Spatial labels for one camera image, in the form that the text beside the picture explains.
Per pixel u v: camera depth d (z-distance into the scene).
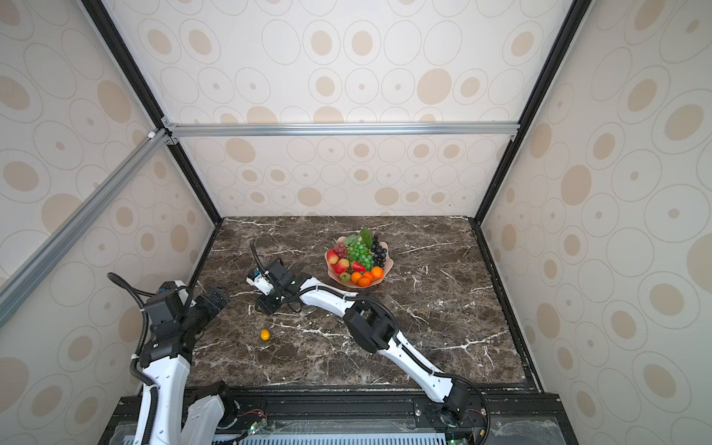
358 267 0.97
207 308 0.69
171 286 0.68
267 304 0.83
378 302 0.55
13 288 0.51
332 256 0.99
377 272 0.97
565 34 0.71
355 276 0.97
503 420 0.73
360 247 1.03
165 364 0.50
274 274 0.76
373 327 0.62
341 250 1.00
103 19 0.68
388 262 1.00
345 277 0.95
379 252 1.00
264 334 0.87
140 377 0.48
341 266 0.97
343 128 0.90
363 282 0.95
